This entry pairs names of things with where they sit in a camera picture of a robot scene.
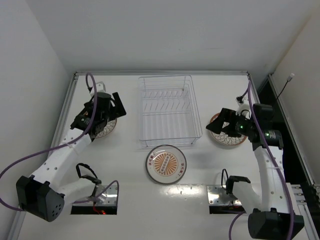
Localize white wire dish rack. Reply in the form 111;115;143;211
138;75;203;148

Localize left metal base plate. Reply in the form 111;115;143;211
93;184;118;207

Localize floral brown-rim plate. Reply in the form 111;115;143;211
96;119;117;138
208;112;248;150

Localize black wall cable white plug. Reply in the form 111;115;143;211
275;73;295;101

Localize glass plate orange sunburst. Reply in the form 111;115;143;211
145;144;187;185

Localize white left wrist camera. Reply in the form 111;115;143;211
90;81;106;97

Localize aluminium frame rail right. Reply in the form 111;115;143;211
267;72;320;231

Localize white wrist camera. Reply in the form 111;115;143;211
90;81;106;97
235;96;251;118

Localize metal base plate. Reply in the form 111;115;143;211
93;184;118;207
206;185;242;206

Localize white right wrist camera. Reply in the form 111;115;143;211
235;96;251;118

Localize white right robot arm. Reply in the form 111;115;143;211
206;103;305;240

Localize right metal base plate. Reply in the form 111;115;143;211
206;185;242;206

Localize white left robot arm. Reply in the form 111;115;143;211
16;92;126;222

